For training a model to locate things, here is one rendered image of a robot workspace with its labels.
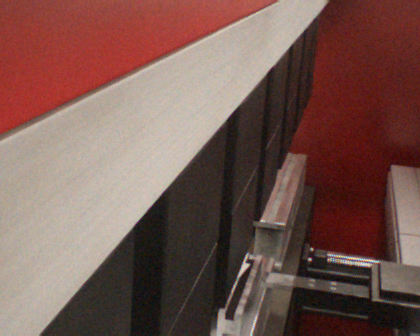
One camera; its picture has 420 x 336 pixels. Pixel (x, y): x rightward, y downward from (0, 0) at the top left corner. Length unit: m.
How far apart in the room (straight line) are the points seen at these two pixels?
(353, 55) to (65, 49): 1.64
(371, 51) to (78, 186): 1.62
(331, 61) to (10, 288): 1.67
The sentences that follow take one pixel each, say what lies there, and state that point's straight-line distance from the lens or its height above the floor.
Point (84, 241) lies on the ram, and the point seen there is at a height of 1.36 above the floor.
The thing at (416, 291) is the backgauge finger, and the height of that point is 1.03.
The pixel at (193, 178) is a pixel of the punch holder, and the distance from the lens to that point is 0.39.
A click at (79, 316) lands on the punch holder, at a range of 0.24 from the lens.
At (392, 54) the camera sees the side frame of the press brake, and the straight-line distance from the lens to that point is 1.82.
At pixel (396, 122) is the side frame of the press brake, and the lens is 1.85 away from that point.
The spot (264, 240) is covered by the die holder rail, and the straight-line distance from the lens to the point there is 1.38.
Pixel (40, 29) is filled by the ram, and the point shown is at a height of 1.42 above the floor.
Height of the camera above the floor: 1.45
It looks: 17 degrees down
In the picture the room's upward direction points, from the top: 4 degrees clockwise
